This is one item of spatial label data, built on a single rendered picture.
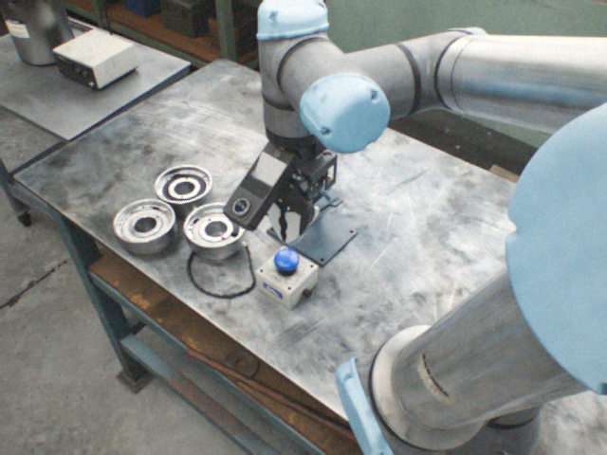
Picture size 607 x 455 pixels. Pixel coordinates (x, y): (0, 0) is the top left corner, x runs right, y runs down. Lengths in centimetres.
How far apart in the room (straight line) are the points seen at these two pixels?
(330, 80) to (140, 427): 135
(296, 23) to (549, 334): 42
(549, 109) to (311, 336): 52
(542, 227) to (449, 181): 88
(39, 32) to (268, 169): 120
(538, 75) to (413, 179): 67
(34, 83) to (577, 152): 165
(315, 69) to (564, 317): 37
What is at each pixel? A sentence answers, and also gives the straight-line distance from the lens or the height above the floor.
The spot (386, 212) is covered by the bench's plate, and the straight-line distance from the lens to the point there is 102.
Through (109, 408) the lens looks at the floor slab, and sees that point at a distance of 176.
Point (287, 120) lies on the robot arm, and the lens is 65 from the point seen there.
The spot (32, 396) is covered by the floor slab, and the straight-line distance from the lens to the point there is 187.
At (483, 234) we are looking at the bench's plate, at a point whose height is 80.
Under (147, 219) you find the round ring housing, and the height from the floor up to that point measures 82.
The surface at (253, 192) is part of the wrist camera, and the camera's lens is 69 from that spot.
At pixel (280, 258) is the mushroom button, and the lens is 84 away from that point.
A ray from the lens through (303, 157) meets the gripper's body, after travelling 71.
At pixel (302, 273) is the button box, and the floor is 85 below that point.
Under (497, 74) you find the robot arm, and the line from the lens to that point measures 49.
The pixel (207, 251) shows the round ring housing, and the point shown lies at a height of 83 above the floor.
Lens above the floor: 151
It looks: 46 degrees down
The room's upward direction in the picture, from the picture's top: straight up
